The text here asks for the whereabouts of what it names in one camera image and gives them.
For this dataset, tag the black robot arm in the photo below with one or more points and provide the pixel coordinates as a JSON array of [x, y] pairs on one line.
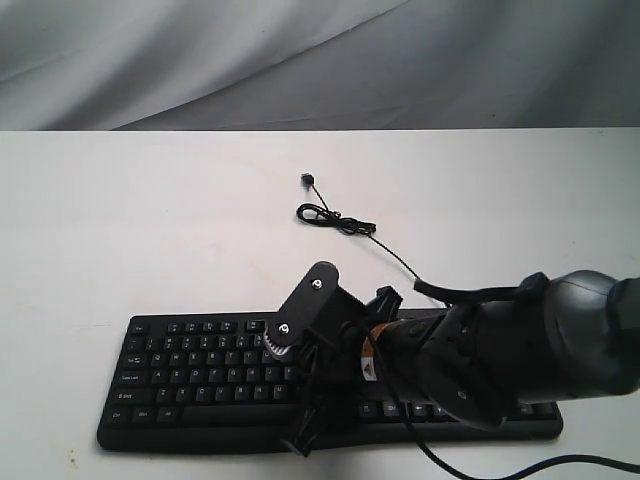
[[480, 358]]

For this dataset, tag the grey backdrop cloth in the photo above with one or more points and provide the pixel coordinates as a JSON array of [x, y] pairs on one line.
[[318, 65]]

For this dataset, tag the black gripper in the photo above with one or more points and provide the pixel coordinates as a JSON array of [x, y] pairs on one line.
[[354, 396]]

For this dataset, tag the black acer keyboard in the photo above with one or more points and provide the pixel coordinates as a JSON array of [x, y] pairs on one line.
[[205, 384]]

